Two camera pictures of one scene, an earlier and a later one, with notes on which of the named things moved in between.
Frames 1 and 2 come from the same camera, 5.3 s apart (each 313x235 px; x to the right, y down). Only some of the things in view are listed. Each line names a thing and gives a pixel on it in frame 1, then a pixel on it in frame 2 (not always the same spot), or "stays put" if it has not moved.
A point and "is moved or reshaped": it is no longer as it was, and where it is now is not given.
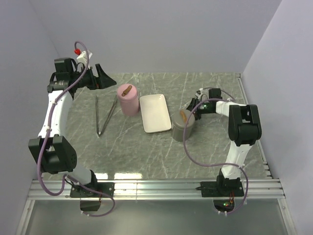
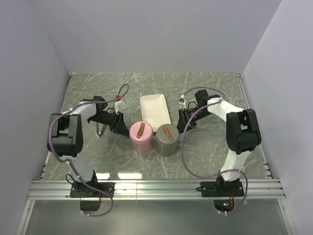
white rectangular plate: (155, 113) stays put
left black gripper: (102, 81) to (119, 127)
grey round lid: (180, 118) is moved or reshaped
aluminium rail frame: (58, 190) stays put
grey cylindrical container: (179, 120) is moved or reshaped
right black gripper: (193, 103) to (183, 119)
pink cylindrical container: (127, 94) to (143, 148)
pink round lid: (126, 92) to (141, 131)
